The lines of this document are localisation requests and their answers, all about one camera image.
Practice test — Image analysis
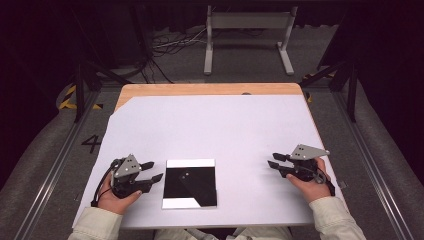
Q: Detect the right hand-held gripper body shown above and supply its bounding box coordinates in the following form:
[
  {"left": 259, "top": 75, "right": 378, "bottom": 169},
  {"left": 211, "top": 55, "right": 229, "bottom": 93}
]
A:
[{"left": 279, "top": 143, "right": 331, "bottom": 183}]

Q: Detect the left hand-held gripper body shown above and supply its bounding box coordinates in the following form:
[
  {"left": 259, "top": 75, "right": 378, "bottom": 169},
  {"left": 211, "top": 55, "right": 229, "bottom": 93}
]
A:
[{"left": 109, "top": 153, "right": 154, "bottom": 200}]

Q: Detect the person's right hand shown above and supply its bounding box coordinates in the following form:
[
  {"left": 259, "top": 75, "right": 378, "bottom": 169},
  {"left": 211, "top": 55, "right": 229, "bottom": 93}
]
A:
[{"left": 286, "top": 156, "right": 334, "bottom": 205}]

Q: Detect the person's left hand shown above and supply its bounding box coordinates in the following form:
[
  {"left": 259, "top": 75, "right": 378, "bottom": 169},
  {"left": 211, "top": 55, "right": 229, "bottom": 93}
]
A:
[{"left": 97, "top": 172, "right": 143, "bottom": 216}]

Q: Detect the white table sheet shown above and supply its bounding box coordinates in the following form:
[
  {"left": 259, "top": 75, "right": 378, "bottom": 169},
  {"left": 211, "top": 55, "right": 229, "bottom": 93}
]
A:
[{"left": 72, "top": 94, "right": 345, "bottom": 231}]

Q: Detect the black metal stand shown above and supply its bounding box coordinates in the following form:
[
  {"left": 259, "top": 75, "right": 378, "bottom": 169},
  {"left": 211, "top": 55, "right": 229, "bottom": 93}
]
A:
[
  {"left": 71, "top": 59, "right": 135, "bottom": 123},
  {"left": 299, "top": 59, "right": 360, "bottom": 124}
]

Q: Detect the yellow black floor tape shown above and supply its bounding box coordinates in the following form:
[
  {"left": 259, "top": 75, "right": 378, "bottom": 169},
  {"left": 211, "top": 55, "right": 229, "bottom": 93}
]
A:
[{"left": 58, "top": 84, "right": 104, "bottom": 111}]

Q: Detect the wooden table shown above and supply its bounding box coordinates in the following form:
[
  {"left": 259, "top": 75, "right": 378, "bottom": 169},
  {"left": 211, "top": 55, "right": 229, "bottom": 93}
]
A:
[{"left": 114, "top": 82, "right": 348, "bottom": 214}]

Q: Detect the white metal stand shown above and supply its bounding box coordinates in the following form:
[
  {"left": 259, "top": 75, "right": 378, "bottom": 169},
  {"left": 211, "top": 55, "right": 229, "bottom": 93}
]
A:
[{"left": 203, "top": 4, "right": 299, "bottom": 76}]

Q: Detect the right hand-held gripper cable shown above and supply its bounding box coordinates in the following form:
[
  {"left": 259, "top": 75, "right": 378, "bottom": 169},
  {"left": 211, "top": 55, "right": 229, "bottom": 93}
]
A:
[{"left": 312, "top": 165, "right": 337, "bottom": 197}]

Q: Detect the metal floor rail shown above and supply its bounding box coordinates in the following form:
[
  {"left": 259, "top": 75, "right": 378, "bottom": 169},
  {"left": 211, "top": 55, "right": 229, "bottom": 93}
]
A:
[
  {"left": 332, "top": 90, "right": 416, "bottom": 240},
  {"left": 12, "top": 90, "right": 102, "bottom": 240}
]

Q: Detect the bundle of floor cables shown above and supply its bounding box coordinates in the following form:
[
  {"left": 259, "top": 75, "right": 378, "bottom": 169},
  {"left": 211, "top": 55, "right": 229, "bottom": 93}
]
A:
[{"left": 139, "top": 25, "right": 208, "bottom": 85}]

